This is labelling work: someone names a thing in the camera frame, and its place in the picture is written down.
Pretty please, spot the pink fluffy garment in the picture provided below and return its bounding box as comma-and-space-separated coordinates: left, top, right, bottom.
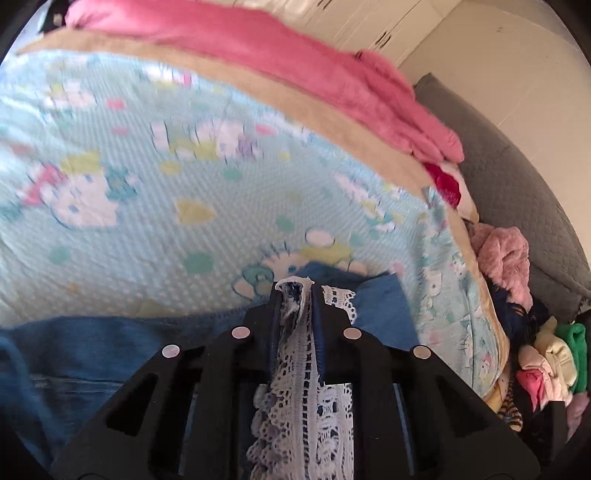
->
470, 223, 534, 308

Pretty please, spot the pink fleece duvet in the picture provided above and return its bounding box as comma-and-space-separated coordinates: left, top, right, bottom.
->
65, 0, 465, 164

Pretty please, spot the blue denim pants lace trim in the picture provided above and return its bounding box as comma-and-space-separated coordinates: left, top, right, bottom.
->
0, 262, 421, 480

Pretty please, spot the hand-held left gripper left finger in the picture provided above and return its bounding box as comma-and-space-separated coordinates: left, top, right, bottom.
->
48, 279, 284, 480

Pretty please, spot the cream garment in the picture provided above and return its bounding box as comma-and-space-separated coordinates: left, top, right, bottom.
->
517, 318, 578, 384

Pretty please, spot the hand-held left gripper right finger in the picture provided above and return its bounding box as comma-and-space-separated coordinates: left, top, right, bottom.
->
310, 279, 543, 480

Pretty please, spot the white wardrobe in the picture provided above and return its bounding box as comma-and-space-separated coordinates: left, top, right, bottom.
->
295, 0, 467, 70

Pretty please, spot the light blue cartoon printed blanket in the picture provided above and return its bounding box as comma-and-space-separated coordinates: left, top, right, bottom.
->
0, 48, 509, 402

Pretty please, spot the bright pink garment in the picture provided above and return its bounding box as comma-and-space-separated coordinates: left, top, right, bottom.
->
515, 367, 555, 411

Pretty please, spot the green garment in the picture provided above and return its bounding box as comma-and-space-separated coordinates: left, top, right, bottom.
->
554, 323, 588, 395

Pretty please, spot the striped garment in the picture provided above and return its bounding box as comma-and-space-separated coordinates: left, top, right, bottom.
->
496, 383, 525, 432

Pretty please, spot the dark blue garment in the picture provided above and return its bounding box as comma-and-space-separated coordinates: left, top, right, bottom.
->
489, 281, 550, 342

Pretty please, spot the grey quilted headboard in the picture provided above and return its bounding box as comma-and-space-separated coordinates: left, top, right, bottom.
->
413, 71, 591, 324

